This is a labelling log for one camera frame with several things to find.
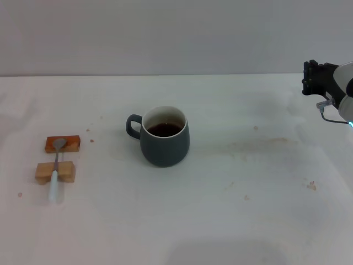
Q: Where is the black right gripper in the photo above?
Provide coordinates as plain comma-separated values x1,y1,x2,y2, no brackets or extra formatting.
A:
302,59,347,103

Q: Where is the dark grey ceramic cup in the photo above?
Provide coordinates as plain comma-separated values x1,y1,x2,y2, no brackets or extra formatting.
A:
126,105,190,168

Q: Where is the blue handled metal spoon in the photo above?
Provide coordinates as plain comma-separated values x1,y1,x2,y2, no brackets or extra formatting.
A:
48,138,67,202

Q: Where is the dark stained wooden block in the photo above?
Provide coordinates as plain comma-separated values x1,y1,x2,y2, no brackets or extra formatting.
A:
44,135,81,154

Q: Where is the light wooden block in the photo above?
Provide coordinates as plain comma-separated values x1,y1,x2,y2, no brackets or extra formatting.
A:
35,161,76,186

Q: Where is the right wrist cable with connector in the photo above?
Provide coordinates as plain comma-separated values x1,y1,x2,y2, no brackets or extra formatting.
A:
315,99,350,125

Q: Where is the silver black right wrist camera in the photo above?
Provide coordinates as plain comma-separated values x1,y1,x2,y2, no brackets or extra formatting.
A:
333,61,353,98

